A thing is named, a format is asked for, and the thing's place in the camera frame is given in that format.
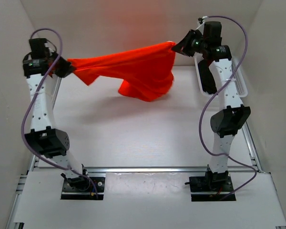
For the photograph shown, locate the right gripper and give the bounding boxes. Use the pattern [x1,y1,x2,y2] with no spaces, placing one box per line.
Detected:
[172,30,208,58]

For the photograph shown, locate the orange shorts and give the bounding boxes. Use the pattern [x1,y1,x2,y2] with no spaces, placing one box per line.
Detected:
[69,41,175,102]

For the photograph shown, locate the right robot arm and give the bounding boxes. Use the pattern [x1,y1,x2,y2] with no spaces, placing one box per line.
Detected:
[172,21,251,191]

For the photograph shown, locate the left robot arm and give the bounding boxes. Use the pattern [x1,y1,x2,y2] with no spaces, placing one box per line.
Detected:
[21,38,91,191]

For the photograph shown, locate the black shorts in basket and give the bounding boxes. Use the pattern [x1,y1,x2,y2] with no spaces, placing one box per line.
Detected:
[198,60,217,94]

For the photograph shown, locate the white plastic basket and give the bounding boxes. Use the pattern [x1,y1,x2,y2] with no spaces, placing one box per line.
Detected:
[194,53,248,98]

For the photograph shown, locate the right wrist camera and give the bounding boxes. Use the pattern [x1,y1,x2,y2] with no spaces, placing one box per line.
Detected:
[197,16,209,32]

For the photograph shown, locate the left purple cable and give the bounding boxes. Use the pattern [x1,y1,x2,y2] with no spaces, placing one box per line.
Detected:
[21,28,100,200]

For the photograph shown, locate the purple cable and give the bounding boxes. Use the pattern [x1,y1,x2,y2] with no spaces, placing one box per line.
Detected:
[199,15,257,201]
[21,28,100,200]

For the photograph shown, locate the aluminium front rail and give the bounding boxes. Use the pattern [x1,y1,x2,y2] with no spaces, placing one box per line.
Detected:
[32,166,253,173]

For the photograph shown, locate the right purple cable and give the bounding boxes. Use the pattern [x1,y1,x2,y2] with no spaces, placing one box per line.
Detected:
[199,15,257,201]

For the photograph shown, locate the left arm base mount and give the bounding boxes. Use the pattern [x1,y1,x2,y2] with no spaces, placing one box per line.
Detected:
[61,173,105,200]

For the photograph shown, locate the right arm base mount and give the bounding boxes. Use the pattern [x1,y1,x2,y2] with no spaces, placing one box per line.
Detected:
[185,167,236,202]

